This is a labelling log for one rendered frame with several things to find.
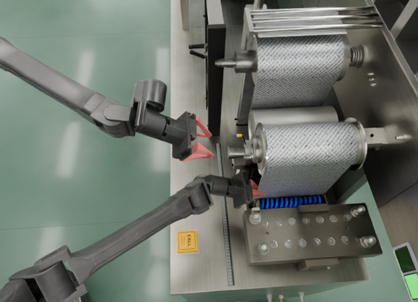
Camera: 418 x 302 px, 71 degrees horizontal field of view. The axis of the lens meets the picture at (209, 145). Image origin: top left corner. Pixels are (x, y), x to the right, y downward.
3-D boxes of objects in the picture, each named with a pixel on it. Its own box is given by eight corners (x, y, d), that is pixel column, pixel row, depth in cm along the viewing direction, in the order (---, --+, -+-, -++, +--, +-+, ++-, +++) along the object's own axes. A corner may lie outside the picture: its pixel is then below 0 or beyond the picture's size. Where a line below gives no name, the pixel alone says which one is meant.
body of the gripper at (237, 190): (239, 209, 91) (218, 206, 87) (235, 179, 96) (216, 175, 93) (251, 202, 86) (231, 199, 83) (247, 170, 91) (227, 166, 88)
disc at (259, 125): (252, 136, 91) (260, 112, 78) (254, 136, 91) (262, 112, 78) (259, 182, 86) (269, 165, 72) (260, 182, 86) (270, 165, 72)
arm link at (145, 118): (127, 134, 64) (140, 125, 60) (132, 106, 67) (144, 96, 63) (155, 142, 68) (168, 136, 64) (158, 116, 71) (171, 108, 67)
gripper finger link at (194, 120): (203, 158, 77) (173, 148, 71) (201, 135, 80) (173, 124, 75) (221, 146, 72) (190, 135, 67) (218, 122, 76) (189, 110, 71)
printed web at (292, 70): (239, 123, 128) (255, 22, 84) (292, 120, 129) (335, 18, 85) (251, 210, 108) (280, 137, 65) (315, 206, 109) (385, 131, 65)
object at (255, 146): (252, 131, 80) (256, 155, 76) (259, 130, 80) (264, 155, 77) (249, 144, 87) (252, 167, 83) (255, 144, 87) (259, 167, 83)
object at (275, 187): (253, 198, 99) (262, 175, 83) (321, 194, 100) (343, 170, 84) (253, 200, 99) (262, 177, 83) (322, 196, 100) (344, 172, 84)
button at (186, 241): (176, 232, 105) (176, 230, 102) (196, 231, 105) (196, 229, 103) (177, 253, 101) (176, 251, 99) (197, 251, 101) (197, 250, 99)
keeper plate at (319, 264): (295, 264, 98) (305, 259, 89) (325, 263, 98) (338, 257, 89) (297, 273, 97) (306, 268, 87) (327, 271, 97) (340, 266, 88)
